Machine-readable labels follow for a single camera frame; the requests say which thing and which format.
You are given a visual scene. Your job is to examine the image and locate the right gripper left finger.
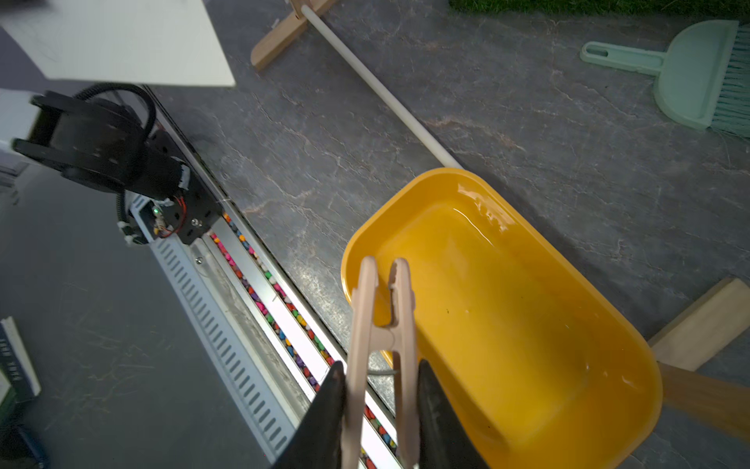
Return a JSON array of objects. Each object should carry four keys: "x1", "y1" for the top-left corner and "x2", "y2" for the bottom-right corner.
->
[{"x1": 273, "y1": 362, "x2": 346, "y2": 469}]

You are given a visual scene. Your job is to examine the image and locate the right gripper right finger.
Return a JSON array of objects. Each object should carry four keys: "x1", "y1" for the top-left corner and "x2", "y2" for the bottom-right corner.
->
[{"x1": 417, "y1": 360, "x2": 488, "y2": 469}]

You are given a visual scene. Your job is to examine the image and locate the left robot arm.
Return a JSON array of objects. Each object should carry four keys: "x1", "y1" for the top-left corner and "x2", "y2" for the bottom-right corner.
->
[{"x1": 1, "y1": 83, "x2": 191, "y2": 200}]

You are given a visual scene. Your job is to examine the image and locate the yellow plastic tray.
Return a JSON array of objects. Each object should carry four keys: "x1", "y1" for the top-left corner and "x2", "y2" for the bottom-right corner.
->
[{"x1": 341, "y1": 168, "x2": 663, "y2": 468}]

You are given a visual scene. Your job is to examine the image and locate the wooden clothesline stand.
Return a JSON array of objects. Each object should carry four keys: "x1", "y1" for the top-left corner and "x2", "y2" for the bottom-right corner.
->
[{"x1": 251, "y1": 1, "x2": 749, "y2": 442}]

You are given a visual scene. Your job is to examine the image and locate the green hand brush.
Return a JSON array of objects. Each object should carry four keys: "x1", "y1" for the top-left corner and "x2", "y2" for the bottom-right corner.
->
[{"x1": 579, "y1": 20, "x2": 749, "y2": 138}]

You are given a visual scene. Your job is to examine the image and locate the green artificial grass mat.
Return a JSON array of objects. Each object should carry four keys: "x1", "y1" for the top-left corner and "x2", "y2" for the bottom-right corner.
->
[{"x1": 448, "y1": 0, "x2": 749, "y2": 20}]

